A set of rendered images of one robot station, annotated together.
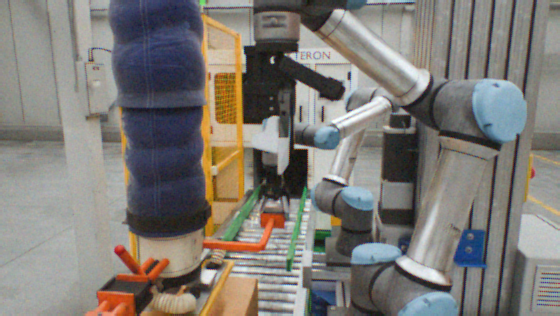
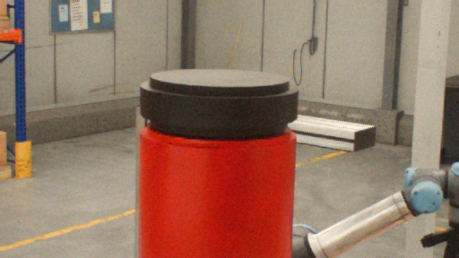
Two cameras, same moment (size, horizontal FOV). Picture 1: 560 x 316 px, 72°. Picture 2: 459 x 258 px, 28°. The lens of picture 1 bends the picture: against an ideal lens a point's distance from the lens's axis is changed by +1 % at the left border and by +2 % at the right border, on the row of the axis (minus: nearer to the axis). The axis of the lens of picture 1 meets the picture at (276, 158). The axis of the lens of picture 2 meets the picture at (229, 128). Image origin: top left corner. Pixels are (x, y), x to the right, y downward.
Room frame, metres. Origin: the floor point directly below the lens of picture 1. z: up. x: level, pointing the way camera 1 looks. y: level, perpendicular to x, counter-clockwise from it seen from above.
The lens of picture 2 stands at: (2.96, 0.65, 2.38)
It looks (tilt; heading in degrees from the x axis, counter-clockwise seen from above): 10 degrees down; 211
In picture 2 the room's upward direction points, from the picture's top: 2 degrees clockwise
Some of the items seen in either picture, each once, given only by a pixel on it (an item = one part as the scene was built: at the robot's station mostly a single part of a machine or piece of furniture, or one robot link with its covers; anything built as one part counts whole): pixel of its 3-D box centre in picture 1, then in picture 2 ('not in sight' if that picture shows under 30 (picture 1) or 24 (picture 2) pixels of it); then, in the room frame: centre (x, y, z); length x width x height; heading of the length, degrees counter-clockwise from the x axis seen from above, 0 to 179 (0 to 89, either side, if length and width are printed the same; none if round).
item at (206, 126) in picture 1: (226, 154); not in sight; (3.23, 0.43, 1.05); 1.17 x 0.10 x 2.10; 172
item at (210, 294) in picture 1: (203, 283); not in sight; (1.04, 0.21, 1.08); 0.34 x 0.10 x 0.05; 172
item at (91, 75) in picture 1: (93, 88); not in sight; (2.28, 1.06, 1.62); 0.20 x 0.05 x 0.30; 172
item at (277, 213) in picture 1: (274, 217); not in sight; (1.31, 0.01, 1.18); 0.09 x 0.08 x 0.05; 82
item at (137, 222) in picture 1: (169, 210); not in sight; (1.05, 0.30, 1.30); 0.23 x 0.23 x 0.04
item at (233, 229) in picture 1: (237, 215); not in sight; (2.96, 0.31, 0.60); 1.60 x 0.10 x 0.09; 172
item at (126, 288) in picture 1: (125, 295); not in sight; (0.80, 0.34, 1.18); 0.10 x 0.08 x 0.06; 82
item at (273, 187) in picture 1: (273, 181); not in sight; (1.28, 0.01, 1.32); 0.09 x 0.08 x 0.12; 172
